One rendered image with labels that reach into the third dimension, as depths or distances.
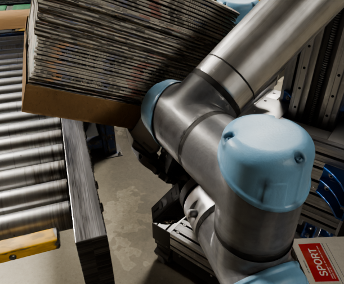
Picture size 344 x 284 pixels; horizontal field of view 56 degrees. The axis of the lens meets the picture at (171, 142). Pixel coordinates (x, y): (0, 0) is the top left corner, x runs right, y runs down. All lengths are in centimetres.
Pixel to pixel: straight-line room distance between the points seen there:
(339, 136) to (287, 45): 64
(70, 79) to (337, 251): 44
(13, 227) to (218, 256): 38
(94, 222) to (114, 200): 121
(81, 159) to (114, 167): 130
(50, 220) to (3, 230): 7
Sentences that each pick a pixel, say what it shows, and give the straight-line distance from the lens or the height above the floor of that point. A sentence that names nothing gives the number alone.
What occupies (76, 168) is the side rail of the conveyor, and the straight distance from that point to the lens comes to 68.
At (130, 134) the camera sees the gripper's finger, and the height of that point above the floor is 92.
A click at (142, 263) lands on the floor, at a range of 149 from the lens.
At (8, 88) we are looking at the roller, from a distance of 111.
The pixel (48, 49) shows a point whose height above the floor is 107.
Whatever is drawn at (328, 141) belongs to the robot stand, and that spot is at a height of 73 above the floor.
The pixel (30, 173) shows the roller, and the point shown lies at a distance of 70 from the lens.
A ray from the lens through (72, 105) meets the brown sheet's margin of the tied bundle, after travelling 50.
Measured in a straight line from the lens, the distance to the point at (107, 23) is 47.
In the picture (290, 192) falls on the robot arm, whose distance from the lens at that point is 26.
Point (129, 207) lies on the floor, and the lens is 172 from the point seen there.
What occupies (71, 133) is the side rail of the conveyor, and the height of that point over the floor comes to 80.
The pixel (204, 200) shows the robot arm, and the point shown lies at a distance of 38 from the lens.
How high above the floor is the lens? 120
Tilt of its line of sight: 33 degrees down
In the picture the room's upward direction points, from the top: straight up
